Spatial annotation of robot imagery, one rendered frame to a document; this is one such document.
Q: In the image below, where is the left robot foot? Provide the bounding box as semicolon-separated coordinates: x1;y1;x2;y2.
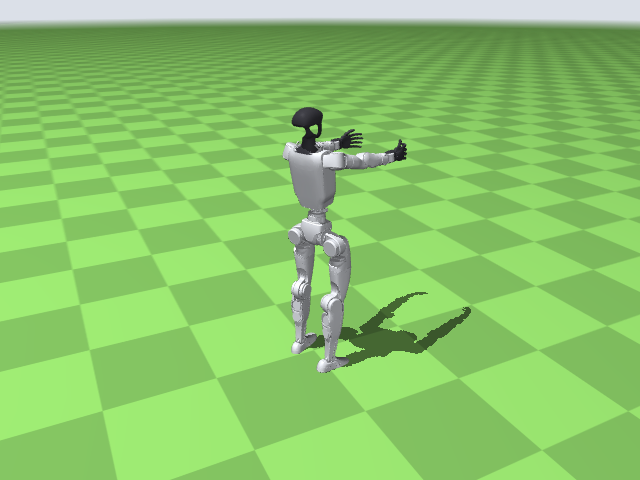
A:
291;332;317;354

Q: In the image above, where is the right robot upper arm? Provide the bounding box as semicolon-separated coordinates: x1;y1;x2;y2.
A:
323;152;369;171

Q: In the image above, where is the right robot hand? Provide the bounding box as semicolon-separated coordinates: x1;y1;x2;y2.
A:
385;139;407;163

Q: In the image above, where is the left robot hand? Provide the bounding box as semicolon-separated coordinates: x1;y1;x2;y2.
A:
331;129;363;150

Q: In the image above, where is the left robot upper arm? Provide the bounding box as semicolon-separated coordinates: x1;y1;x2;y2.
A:
282;142;321;161

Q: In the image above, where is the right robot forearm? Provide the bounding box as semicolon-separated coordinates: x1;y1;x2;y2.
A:
364;153;395;168

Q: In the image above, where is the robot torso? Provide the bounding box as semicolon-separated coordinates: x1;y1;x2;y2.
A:
288;141;336;246

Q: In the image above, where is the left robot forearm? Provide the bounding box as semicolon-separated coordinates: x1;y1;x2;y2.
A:
315;141;340;152

